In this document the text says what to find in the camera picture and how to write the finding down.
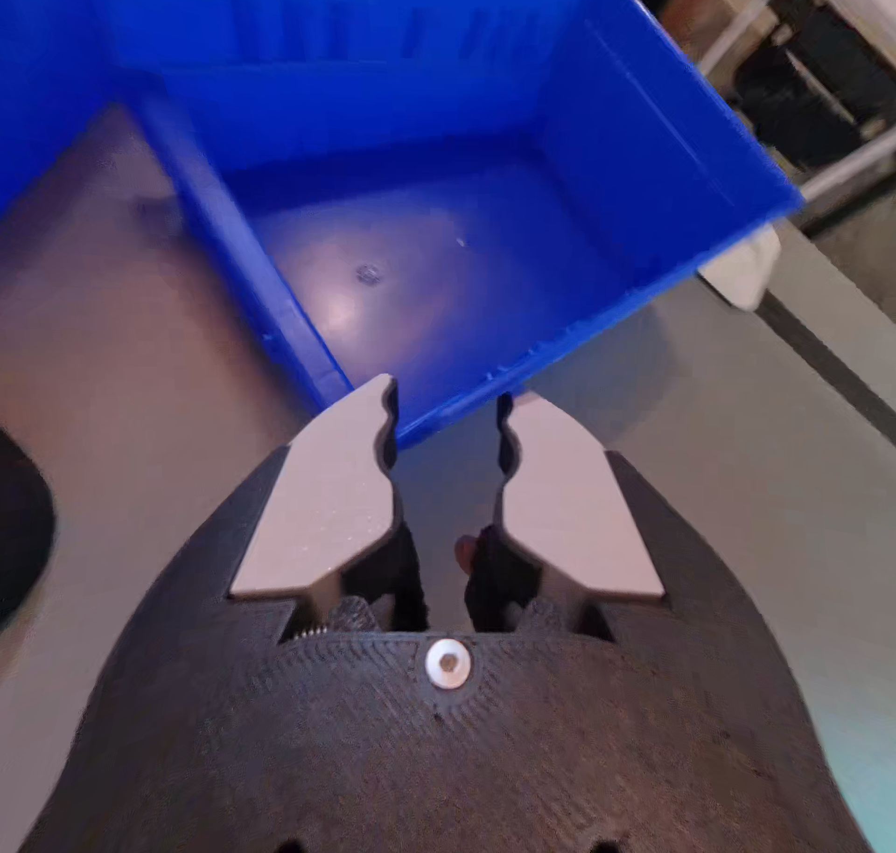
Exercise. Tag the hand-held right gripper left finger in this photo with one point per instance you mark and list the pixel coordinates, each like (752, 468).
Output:
(315, 517)

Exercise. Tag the black office chair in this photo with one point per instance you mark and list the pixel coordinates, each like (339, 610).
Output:
(791, 111)

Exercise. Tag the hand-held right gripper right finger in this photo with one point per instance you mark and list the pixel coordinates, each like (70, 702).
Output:
(581, 517)

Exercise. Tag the white document stand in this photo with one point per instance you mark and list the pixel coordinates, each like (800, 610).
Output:
(749, 265)

